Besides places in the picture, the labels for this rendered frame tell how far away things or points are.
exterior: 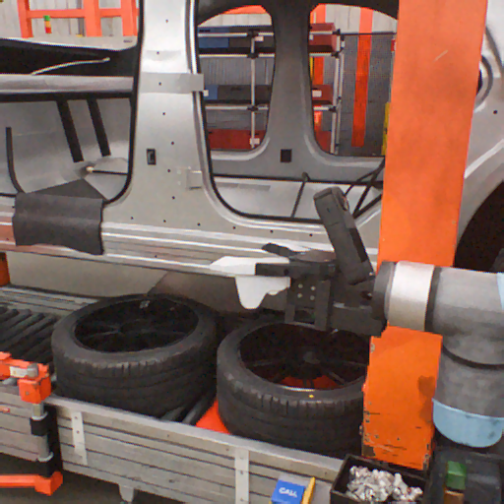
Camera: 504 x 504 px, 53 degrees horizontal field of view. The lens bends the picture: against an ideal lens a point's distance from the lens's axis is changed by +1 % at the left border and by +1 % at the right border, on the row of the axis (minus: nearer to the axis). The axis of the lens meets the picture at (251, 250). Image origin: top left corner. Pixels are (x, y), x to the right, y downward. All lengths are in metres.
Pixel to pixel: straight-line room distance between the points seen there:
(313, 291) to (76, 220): 1.66
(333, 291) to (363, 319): 0.05
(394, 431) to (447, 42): 0.90
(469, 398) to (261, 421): 1.19
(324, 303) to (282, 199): 2.01
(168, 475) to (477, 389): 1.39
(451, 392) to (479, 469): 1.09
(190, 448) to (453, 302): 1.31
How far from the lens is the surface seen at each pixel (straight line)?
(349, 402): 1.69
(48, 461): 2.06
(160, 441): 1.80
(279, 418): 1.70
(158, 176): 1.95
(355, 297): 0.60
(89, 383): 1.98
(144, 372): 1.90
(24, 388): 1.90
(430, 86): 1.13
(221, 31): 5.37
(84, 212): 2.16
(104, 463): 1.98
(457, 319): 0.57
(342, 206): 0.59
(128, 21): 8.07
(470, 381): 0.60
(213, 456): 1.73
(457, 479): 1.26
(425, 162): 1.14
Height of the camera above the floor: 1.44
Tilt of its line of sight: 18 degrees down
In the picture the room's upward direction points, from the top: straight up
